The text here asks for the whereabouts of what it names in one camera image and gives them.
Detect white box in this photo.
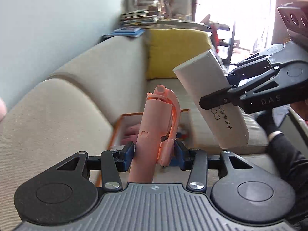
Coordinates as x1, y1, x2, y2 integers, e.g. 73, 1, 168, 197
173, 50, 249, 149

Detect pink selfie stick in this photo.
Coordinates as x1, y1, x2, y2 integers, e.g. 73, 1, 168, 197
128, 85, 181, 184

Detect person's left hand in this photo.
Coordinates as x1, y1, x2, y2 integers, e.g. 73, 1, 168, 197
0, 98, 7, 121

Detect leg in black trousers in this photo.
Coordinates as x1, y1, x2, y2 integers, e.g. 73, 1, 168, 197
255, 110, 307, 215

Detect beige sofa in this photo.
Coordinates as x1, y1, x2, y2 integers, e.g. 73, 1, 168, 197
0, 34, 277, 229

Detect orange cardboard box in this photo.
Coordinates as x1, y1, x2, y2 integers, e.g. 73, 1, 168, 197
109, 109, 190, 184

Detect yellow cushion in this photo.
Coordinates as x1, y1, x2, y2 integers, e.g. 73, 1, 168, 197
147, 29, 213, 80

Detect stack of books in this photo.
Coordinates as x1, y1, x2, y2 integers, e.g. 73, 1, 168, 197
103, 0, 165, 39

